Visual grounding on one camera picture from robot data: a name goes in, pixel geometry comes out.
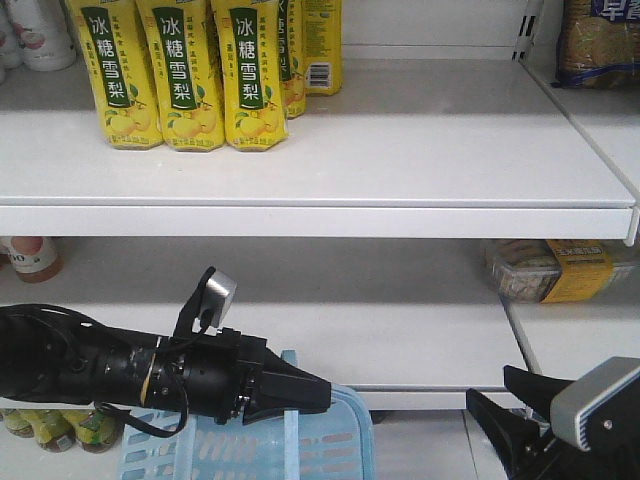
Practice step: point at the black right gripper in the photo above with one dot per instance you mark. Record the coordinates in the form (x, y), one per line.
(524, 453)

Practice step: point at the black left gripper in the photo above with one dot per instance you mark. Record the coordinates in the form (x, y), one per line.
(215, 376)

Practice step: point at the light blue plastic basket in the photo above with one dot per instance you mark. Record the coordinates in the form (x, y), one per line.
(337, 444)

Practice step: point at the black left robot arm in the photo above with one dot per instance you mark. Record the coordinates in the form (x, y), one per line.
(51, 354)

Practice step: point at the clear pastry box yellow label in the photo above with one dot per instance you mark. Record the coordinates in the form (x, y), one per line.
(556, 271)

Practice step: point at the white metal shelf unit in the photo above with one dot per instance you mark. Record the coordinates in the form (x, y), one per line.
(356, 240)

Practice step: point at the green tea bottle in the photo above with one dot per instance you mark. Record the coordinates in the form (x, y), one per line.
(52, 432)
(94, 431)

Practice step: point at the yellow pear drink bottle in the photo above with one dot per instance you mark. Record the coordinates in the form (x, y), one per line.
(255, 116)
(291, 54)
(116, 56)
(322, 23)
(184, 56)

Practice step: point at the orange C100 juice bottle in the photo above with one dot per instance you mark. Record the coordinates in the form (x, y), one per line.
(35, 259)

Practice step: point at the blue oat biscuit bag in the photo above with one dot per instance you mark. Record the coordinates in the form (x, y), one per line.
(598, 44)

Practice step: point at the white peach yogurt bottle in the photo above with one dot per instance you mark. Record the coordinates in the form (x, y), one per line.
(42, 32)

